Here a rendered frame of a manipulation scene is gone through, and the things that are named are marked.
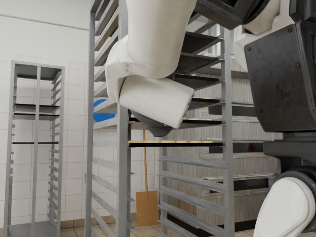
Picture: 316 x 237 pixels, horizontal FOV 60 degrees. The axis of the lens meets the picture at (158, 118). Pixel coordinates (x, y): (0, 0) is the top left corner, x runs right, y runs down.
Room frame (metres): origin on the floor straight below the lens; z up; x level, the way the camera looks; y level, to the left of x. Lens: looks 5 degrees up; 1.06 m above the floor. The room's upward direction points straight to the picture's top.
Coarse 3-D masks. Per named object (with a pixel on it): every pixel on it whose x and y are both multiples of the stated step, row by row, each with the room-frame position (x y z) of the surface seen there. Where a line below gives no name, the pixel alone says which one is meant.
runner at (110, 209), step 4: (92, 192) 1.48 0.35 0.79; (92, 196) 1.48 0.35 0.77; (96, 196) 1.39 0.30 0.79; (96, 200) 1.38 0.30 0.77; (100, 200) 1.31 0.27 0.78; (100, 204) 1.31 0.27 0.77; (104, 204) 1.23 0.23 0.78; (108, 204) 1.18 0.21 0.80; (104, 208) 1.23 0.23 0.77; (108, 208) 1.17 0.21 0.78; (112, 208) 1.11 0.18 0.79; (112, 212) 1.11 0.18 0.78; (128, 224) 0.99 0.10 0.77; (128, 228) 0.95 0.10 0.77; (132, 228) 0.95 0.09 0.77
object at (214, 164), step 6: (162, 156) 1.67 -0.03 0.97; (168, 156) 1.59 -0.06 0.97; (174, 162) 1.47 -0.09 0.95; (180, 162) 1.47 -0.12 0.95; (186, 162) 1.41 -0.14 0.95; (192, 162) 1.35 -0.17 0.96; (198, 162) 1.30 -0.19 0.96; (204, 162) 1.26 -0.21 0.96; (210, 162) 1.22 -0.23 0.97; (216, 162) 1.18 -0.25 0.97; (222, 162) 1.14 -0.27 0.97; (216, 168) 1.14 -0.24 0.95; (222, 168) 1.13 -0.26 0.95
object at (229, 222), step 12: (228, 36) 1.12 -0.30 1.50; (228, 48) 1.12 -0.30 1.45; (228, 60) 1.12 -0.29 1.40; (228, 72) 1.12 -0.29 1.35; (228, 84) 1.12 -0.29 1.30; (228, 96) 1.12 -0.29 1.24; (228, 108) 1.12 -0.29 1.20; (228, 120) 1.12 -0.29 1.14; (228, 132) 1.12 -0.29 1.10; (228, 144) 1.12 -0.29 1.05; (228, 156) 1.12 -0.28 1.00; (228, 168) 1.12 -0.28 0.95; (228, 180) 1.12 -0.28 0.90; (228, 192) 1.12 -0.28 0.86; (228, 204) 1.12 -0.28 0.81; (228, 216) 1.12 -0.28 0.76; (228, 228) 1.12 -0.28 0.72
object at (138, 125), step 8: (136, 120) 0.97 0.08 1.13; (184, 120) 1.05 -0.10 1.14; (192, 120) 1.07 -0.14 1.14; (200, 120) 1.08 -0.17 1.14; (208, 120) 1.10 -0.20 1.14; (104, 128) 1.47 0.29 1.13; (112, 128) 1.47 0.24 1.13; (128, 128) 1.47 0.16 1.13; (136, 128) 1.47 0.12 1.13; (144, 128) 1.47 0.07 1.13
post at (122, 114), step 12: (120, 0) 0.93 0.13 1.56; (120, 12) 0.93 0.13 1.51; (120, 24) 0.93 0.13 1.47; (120, 36) 0.93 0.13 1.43; (120, 108) 0.93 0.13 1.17; (120, 120) 0.93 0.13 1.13; (120, 132) 0.93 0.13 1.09; (120, 144) 0.93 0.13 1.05; (120, 156) 0.93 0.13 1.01; (120, 168) 0.93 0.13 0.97; (120, 180) 0.93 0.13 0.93; (120, 192) 0.93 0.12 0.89; (120, 204) 0.93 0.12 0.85; (120, 216) 0.93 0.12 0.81; (120, 228) 0.93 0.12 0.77
